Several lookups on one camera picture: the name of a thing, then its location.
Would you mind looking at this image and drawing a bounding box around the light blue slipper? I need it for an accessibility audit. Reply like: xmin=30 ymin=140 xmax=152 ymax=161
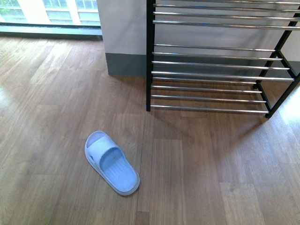
xmin=85 ymin=131 xmax=140 ymax=196

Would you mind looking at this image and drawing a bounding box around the black metal shoe rack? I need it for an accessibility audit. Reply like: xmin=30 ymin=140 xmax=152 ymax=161
xmin=146 ymin=0 xmax=300 ymax=118

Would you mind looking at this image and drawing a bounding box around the dark window frame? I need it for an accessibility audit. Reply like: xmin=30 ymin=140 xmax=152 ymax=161
xmin=0 ymin=22 xmax=103 ymax=41

